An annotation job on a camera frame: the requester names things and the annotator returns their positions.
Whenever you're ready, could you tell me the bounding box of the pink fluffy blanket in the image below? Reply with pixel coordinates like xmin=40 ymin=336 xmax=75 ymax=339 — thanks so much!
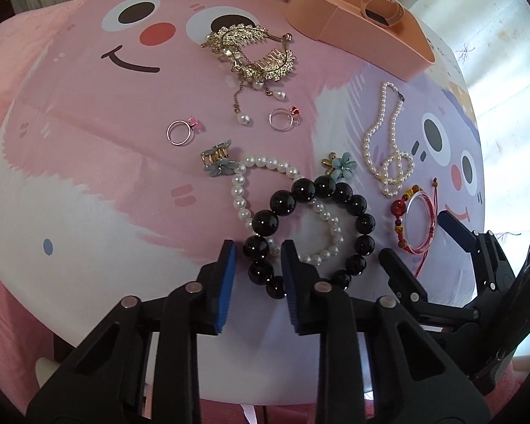
xmin=0 ymin=0 xmax=88 ymax=128

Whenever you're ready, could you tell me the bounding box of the teal flower brooch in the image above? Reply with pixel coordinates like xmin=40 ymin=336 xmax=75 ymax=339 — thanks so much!
xmin=322 ymin=152 xmax=357 ymax=181

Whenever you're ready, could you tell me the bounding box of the pink stone ring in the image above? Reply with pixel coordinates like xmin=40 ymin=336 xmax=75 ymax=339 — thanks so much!
xmin=165 ymin=117 xmax=203 ymax=147

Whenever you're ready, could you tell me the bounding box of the long pearl necklace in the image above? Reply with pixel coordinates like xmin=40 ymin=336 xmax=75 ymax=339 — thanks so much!
xmin=363 ymin=80 xmax=416 ymax=198

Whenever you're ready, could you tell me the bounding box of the white pearl bracelet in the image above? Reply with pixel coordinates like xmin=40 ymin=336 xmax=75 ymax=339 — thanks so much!
xmin=230 ymin=154 xmax=346 ymax=264

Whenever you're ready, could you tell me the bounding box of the red stone ring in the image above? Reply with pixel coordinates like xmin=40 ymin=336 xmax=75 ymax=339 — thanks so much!
xmin=268 ymin=105 xmax=302 ymax=131

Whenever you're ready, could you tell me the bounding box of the pink plastic tray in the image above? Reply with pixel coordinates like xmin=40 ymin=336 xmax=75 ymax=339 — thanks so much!
xmin=286 ymin=0 xmax=436 ymax=81

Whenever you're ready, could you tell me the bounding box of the red string bead bracelet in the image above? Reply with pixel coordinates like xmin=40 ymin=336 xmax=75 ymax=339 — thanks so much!
xmin=389 ymin=177 xmax=440 ymax=277

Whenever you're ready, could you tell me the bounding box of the pink smart watch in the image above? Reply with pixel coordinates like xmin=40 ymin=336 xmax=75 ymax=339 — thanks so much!
xmin=360 ymin=0 xmax=405 ymax=28

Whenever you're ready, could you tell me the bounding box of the gold leaf hair comb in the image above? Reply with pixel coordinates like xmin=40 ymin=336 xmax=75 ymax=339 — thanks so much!
xmin=201 ymin=23 xmax=297 ymax=126

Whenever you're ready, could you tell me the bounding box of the white floral curtain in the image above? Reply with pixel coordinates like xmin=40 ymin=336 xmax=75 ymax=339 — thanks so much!
xmin=402 ymin=0 xmax=530 ymax=240

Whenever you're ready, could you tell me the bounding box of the black bead bracelet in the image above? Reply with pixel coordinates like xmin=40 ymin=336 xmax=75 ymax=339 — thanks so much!
xmin=241 ymin=174 xmax=376 ymax=300

